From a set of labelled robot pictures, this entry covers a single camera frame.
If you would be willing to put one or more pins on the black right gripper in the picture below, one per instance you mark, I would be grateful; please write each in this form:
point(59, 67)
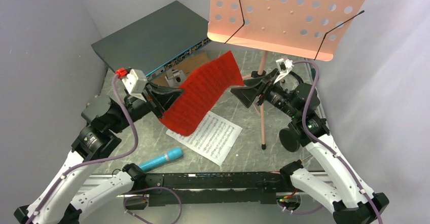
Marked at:
point(255, 86)

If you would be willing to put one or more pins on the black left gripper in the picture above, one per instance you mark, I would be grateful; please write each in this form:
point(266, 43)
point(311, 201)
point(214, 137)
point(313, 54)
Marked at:
point(158, 96)

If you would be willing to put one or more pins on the red sheet music booklet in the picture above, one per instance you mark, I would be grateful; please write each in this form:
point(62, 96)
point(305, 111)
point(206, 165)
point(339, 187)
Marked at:
point(202, 89)

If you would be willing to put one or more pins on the black round disc stand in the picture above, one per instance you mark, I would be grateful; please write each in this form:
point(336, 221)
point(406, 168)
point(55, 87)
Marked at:
point(289, 139)

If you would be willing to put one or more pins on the white sheet music paper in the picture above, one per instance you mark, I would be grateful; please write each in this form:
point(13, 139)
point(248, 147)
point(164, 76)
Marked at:
point(213, 138)

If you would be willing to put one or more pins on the pink music stand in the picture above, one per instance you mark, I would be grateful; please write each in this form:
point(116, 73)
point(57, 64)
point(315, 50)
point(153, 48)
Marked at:
point(310, 29)

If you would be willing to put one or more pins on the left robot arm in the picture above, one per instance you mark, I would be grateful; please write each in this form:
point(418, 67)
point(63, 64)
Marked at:
point(60, 201)

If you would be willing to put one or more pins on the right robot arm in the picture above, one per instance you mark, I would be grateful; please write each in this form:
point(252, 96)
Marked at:
point(348, 198)

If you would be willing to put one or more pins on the wooden board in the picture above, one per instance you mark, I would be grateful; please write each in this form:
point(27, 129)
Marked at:
point(187, 66)

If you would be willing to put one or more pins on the blue cylindrical tube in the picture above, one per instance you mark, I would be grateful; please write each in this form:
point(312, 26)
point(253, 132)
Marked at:
point(169, 156)

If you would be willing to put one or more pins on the small metal bracket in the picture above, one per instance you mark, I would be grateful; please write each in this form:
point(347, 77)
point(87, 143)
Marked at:
point(175, 77)

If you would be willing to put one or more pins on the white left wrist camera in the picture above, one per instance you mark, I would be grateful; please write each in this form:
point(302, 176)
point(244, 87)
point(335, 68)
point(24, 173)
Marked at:
point(134, 81)

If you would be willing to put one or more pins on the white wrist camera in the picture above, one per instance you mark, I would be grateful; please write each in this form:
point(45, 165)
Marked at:
point(285, 66)
point(134, 81)

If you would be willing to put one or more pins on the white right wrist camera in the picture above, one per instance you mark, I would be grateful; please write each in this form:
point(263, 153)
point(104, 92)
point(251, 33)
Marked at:
point(285, 66)

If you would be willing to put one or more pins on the dark grey network switch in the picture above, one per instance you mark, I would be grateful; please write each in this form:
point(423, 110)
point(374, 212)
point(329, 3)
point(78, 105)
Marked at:
point(155, 43)

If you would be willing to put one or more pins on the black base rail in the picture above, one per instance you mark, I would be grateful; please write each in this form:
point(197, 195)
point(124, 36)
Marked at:
point(162, 189)

